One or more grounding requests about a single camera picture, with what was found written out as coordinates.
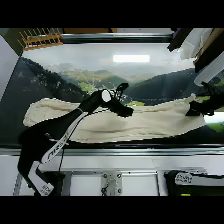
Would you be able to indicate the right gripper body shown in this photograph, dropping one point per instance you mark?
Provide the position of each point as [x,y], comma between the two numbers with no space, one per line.
[200,108]

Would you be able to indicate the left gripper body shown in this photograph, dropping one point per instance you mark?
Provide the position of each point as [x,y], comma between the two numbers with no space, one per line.
[120,108]

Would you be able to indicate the cream pants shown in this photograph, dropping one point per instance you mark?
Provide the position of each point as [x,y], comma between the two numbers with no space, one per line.
[150,121]

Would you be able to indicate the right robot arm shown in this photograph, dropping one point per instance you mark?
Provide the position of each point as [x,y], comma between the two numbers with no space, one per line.
[200,186]

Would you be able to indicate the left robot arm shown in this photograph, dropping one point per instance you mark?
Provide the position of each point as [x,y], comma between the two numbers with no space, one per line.
[56,130]

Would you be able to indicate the dark brown garment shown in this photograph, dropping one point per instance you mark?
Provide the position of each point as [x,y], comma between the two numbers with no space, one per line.
[210,50]

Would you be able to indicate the white garment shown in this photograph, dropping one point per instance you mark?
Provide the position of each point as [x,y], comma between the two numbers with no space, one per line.
[195,41]

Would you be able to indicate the black garment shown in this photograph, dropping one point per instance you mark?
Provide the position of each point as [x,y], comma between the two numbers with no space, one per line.
[179,38]

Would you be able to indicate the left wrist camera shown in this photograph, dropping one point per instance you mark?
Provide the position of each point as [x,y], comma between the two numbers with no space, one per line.
[122,89]

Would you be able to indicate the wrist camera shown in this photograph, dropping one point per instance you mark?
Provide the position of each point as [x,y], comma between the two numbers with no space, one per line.
[122,89]
[206,88]

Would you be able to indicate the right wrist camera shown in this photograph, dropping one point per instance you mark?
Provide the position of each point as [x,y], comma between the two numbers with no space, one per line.
[206,88]

